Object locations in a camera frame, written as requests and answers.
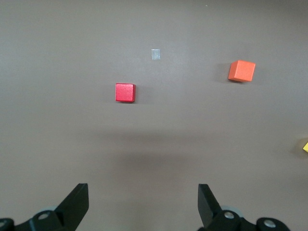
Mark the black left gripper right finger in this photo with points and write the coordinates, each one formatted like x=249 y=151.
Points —
x=208 y=207

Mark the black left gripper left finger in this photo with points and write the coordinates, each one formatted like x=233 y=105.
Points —
x=74 y=207

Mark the red wooden cube block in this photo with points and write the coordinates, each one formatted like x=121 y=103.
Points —
x=124 y=93

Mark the yellow wooden cube block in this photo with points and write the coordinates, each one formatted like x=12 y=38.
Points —
x=305 y=146

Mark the orange wooden cube block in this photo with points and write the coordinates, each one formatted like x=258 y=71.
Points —
x=241 y=71

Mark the clear tape patch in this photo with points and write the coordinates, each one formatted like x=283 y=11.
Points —
x=155 y=54

